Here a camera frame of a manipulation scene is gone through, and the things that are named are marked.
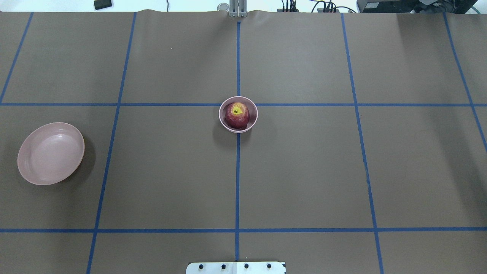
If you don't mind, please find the aluminium frame post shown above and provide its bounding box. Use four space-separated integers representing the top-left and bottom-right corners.
228 0 248 18

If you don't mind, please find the far orange black hub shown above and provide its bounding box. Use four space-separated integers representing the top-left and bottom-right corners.
278 0 299 13

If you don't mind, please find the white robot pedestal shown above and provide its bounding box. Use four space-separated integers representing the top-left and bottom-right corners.
186 261 286 274

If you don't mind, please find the black power supply box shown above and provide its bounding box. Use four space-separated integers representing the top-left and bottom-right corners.
356 0 419 13

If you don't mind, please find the pink plate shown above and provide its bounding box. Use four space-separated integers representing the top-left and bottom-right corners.
17 123 85 186

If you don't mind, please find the orange black hub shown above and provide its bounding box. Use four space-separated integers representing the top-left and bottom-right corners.
312 0 338 13
278 0 299 13

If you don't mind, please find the near orange black hub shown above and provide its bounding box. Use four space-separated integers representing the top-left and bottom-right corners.
312 0 338 13

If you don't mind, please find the red apple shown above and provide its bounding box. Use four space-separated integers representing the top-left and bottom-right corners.
224 102 250 129

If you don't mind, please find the small black square device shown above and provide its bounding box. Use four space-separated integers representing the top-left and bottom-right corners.
93 0 113 10

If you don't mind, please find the pink bowl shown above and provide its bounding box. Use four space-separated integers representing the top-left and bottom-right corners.
218 96 258 133

